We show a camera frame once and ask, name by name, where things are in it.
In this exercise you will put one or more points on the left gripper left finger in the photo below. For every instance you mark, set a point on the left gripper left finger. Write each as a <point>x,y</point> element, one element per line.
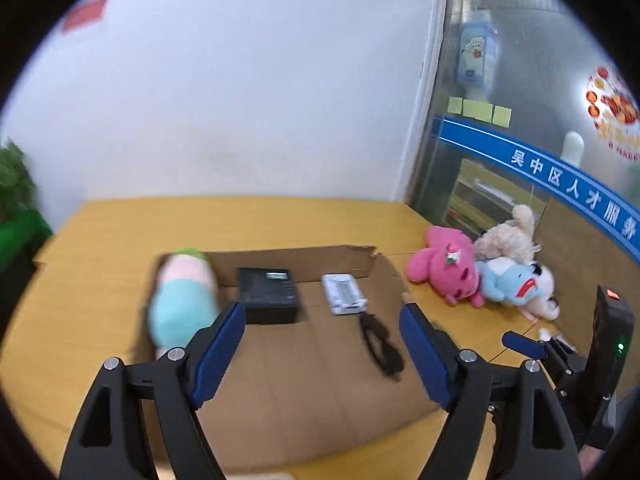
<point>109,439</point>

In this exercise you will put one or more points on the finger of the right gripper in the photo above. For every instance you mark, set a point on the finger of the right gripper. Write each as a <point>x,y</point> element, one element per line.
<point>525,346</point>

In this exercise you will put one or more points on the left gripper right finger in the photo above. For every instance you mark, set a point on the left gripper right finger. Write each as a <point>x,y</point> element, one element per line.
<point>533,438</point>

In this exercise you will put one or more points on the black sunglasses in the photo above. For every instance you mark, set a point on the black sunglasses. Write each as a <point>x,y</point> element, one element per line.
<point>384,354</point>

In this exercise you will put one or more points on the grey folding phone stand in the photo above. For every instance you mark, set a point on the grey folding phone stand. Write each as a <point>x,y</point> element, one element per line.
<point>343,294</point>

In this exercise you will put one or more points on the white earbuds case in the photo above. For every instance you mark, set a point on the white earbuds case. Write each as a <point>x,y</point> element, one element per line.
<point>544,334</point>

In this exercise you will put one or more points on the blue and white plush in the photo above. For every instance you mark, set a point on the blue and white plush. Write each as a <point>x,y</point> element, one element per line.
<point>526,286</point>

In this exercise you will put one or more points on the beige fluffy plush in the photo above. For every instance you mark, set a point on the beige fluffy plush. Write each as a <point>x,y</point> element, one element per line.
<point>512,239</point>

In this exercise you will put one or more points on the pink bear plush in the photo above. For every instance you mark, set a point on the pink bear plush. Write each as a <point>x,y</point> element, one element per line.
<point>447,263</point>

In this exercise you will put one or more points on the teal and pink plush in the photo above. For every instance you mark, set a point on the teal and pink plush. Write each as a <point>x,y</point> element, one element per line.
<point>184,300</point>

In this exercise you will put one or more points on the brown cardboard box tray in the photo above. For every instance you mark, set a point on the brown cardboard box tray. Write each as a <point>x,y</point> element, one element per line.
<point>301,391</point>

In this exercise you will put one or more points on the small black box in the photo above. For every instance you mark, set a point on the small black box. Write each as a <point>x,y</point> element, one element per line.
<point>269,296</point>

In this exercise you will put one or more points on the yellow sticky notes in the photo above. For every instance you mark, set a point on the yellow sticky notes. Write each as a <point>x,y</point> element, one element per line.
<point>483,111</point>

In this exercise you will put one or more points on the potted green plant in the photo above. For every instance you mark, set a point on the potted green plant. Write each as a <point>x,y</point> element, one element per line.
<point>17,189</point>

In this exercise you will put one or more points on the red wall notice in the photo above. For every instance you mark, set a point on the red wall notice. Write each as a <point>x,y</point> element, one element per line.
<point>86,13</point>

